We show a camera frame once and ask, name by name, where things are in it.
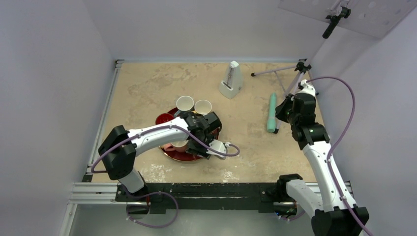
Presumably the yellow mug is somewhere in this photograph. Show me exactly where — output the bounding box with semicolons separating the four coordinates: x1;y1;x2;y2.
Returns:
194;100;212;115

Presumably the grey mug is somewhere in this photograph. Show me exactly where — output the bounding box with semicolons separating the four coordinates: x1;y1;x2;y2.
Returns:
174;95;195;118

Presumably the red round tray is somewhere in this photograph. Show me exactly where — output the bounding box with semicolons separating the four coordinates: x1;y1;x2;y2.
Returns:
160;107;203;162

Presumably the red mug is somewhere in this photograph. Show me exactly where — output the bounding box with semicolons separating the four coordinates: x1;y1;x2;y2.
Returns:
155;113;174;125

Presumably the plain pink mug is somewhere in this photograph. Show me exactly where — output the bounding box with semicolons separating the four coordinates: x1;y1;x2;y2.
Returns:
162;140;188;152

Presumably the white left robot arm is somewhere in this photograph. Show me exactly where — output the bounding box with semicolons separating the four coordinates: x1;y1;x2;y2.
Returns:
98;112;227;201

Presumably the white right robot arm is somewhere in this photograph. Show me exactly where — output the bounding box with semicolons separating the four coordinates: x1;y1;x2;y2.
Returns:
275;92;369;236

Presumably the white metronome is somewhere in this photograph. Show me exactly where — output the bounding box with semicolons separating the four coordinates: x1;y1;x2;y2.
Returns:
219;61;243;99

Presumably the black base bar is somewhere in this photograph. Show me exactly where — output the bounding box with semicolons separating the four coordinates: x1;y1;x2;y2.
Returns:
115;182;309;216

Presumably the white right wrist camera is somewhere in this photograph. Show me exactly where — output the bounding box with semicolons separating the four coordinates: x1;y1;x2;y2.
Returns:
297;80;316;97

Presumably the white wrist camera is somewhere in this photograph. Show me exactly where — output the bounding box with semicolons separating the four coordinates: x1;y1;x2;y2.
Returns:
297;80;316;97
206;140;231;159

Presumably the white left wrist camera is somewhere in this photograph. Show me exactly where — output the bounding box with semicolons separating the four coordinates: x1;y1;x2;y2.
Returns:
206;140;231;159

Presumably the aluminium frame rail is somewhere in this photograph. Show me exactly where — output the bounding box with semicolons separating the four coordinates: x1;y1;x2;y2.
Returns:
59;59;364;236

